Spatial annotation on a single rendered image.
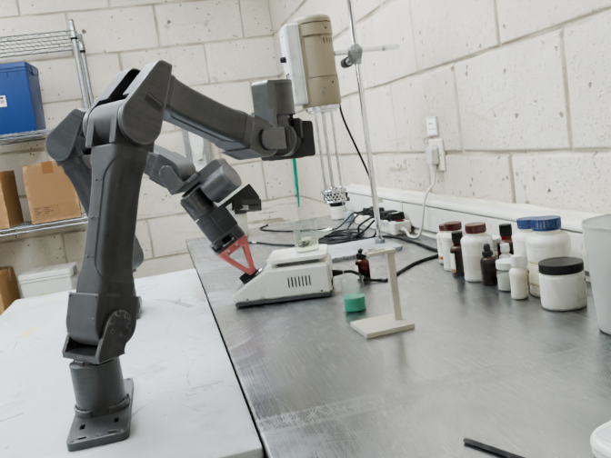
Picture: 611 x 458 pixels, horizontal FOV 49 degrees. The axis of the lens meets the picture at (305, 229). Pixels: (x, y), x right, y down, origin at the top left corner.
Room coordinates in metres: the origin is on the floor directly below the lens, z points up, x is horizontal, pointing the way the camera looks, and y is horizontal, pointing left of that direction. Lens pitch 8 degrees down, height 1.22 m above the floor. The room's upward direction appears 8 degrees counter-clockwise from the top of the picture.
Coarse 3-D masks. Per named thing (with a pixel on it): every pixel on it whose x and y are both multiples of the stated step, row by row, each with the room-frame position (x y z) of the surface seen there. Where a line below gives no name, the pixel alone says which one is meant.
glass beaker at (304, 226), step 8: (296, 216) 1.36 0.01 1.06; (304, 216) 1.36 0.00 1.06; (312, 216) 1.35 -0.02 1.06; (296, 224) 1.31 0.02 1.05; (304, 224) 1.31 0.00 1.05; (312, 224) 1.32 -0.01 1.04; (296, 232) 1.32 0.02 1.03; (304, 232) 1.31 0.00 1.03; (312, 232) 1.31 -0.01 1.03; (296, 240) 1.32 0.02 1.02; (304, 240) 1.31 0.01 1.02; (312, 240) 1.31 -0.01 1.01; (296, 248) 1.32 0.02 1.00; (304, 248) 1.31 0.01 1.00; (312, 248) 1.31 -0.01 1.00
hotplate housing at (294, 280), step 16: (272, 272) 1.30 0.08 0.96; (288, 272) 1.29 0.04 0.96; (304, 272) 1.29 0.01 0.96; (320, 272) 1.29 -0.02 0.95; (336, 272) 1.37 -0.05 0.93; (256, 288) 1.30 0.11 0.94; (272, 288) 1.30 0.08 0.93; (288, 288) 1.29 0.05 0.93; (304, 288) 1.29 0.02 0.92; (320, 288) 1.29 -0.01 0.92; (240, 304) 1.31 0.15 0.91
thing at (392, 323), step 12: (372, 252) 1.03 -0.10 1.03; (384, 252) 1.03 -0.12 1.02; (396, 276) 1.04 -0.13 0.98; (396, 288) 1.04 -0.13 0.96; (396, 300) 1.04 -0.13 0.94; (396, 312) 1.04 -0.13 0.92; (360, 324) 1.04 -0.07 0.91; (372, 324) 1.03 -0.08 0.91; (384, 324) 1.02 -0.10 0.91; (396, 324) 1.01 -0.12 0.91; (408, 324) 1.01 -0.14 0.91; (372, 336) 0.99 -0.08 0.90
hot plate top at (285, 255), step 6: (324, 246) 1.37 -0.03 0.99; (276, 252) 1.39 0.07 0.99; (282, 252) 1.38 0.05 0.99; (288, 252) 1.37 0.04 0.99; (294, 252) 1.36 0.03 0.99; (318, 252) 1.32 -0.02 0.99; (324, 252) 1.31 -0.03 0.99; (270, 258) 1.32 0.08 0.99; (276, 258) 1.31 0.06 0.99; (282, 258) 1.30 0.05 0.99; (288, 258) 1.30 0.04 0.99; (294, 258) 1.30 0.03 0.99; (300, 258) 1.30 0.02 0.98; (306, 258) 1.29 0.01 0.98; (312, 258) 1.29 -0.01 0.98; (318, 258) 1.29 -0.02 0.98
